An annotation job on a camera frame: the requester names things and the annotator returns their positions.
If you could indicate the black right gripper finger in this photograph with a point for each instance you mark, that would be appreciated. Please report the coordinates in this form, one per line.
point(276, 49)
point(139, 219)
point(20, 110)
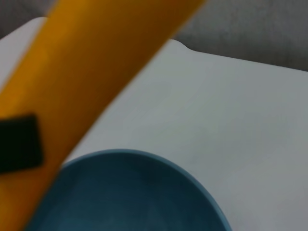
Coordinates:
point(19, 144)

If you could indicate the blue plastic bowl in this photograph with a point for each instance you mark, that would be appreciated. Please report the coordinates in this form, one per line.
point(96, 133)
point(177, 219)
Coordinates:
point(132, 192)

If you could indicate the yellow banana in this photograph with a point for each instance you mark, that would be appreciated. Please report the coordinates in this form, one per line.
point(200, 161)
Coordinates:
point(96, 48)

